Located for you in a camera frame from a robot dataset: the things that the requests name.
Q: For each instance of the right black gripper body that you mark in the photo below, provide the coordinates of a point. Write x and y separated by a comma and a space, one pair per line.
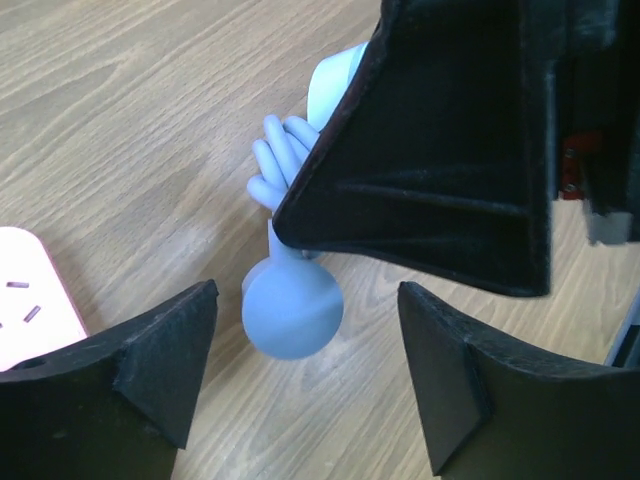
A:
596, 80

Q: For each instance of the blue round socket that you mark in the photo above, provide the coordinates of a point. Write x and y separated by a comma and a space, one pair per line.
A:
329, 82

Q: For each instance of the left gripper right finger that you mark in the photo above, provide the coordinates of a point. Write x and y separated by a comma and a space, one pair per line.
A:
495, 407

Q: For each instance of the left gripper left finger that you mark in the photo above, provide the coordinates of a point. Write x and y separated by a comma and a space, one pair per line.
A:
117, 405

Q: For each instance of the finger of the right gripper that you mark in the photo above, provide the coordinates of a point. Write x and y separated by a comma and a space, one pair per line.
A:
435, 157

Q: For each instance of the pink triangular power strip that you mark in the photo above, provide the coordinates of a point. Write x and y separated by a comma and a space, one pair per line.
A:
38, 315

